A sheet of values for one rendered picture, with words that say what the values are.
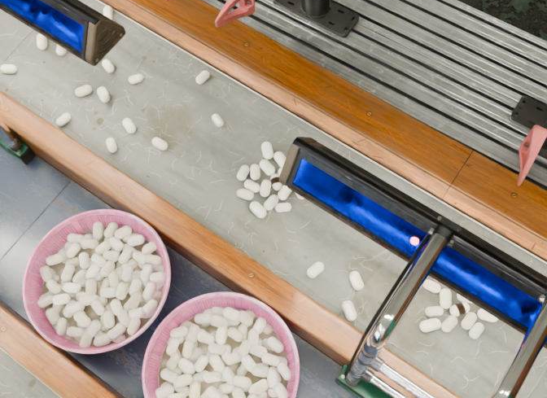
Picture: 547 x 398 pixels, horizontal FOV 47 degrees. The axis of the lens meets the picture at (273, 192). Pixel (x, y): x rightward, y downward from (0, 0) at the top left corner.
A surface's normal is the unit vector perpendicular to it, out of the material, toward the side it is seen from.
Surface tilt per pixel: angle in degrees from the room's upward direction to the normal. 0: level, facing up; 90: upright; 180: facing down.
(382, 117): 0
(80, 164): 0
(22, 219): 0
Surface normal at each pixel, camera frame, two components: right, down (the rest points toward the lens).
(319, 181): -0.51, 0.43
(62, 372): -0.04, -0.40
